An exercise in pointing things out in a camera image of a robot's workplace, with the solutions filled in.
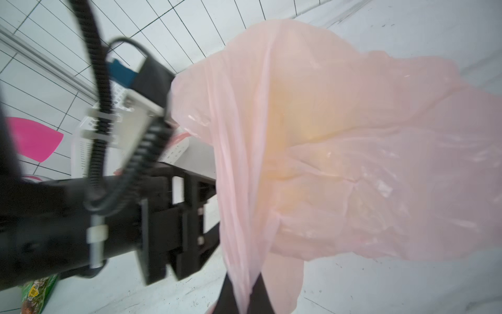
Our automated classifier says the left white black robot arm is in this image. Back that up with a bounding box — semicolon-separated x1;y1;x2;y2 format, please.
1;98;219;289

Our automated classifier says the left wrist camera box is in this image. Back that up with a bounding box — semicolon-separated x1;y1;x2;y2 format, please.
108;57;175;161

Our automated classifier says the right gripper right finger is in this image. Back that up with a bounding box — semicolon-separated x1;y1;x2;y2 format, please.
247;274;275;314

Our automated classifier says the pink plastic bag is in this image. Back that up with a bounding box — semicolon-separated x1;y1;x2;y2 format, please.
170;20;501;313

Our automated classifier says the white perforated plastic basket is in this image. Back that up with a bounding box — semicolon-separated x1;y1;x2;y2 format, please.
70;80;191;179

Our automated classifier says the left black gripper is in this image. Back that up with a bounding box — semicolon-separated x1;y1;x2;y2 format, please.
137;164;220;285

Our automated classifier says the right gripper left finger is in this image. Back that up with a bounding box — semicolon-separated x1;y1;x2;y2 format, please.
213;275;239;314

